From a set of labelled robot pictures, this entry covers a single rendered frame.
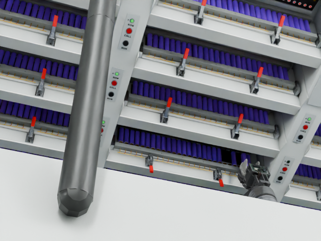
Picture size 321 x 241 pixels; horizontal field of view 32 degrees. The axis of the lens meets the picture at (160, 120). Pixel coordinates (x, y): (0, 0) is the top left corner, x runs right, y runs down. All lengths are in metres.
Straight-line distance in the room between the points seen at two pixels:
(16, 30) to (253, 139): 0.91
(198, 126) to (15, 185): 1.59
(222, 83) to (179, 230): 1.50
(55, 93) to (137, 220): 1.51
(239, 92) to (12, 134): 0.79
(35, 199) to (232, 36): 1.46
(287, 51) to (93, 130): 1.50
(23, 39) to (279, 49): 0.82
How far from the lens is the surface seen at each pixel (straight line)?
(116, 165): 2.00
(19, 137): 1.98
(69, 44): 1.81
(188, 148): 2.10
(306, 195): 2.25
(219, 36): 1.80
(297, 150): 2.08
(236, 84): 1.92
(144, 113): 1.93
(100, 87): 0.44
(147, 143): 2.05
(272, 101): 1.94
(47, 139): 1.99
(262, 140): 2.05
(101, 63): 0.45
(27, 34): 1.81
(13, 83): 1.90
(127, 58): 1.79
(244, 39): 1.82
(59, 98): 1.88
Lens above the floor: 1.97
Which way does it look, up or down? 28 degrees down
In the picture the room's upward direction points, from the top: 19 degrees clockwise
